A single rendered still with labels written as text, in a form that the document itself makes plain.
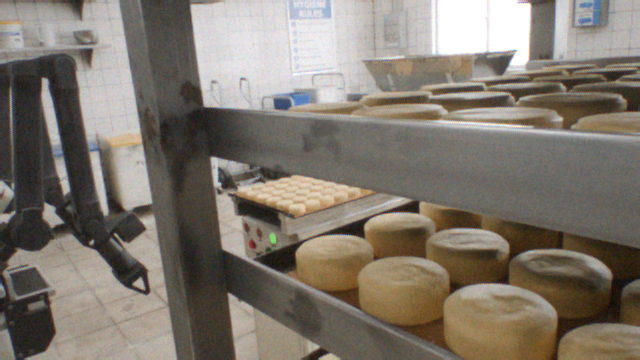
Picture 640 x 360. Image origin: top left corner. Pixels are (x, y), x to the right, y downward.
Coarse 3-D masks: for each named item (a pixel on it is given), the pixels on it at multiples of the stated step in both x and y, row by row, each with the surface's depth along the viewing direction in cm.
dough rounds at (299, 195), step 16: (240, 192) 176; (256, 192) 173; (272, 192) 171; (288, 192) 173; (304, 192) 169; (320, 192) 168; (336, 192) 166; (352, 192) 166; (368, 192) 169; (288, 208) 157; (304, 208) 153; (320, 208) 157
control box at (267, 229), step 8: (248, 216) 175; (248, 224) 171; (256, 224) 167; (264, 224) 166; (272, 224) 165; (248, 232) 172; (256, 232) 168; (264, 232) 164; (272, 232) 160; (280, 232) 157; (248, 240) 174; (256, 240) 169; (264, 240) 165; (280, 240) 157; (288, 240) 159; (248, 248) 175; (256, 248) 170; (264, 248) 166; (272, 248) 162
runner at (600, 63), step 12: (528, 60) 58; (540, 60) 57; (552, 60) 56; (564, 60) 55; (576, 60) 54; (588, 60) 53; (600, 60) 52; (612, 60) 51; (624, 60) 51; (636, 60) 50
